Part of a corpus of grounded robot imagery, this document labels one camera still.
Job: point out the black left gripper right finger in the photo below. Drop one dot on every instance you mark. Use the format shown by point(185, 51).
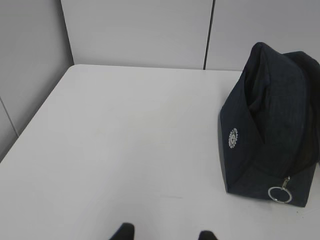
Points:
point(207, 235)

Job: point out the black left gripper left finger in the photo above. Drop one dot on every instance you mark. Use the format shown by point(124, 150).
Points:
point(126, 231)

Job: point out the navy blue lunch bag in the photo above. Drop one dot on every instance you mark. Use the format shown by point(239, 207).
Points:
point(270, 127)

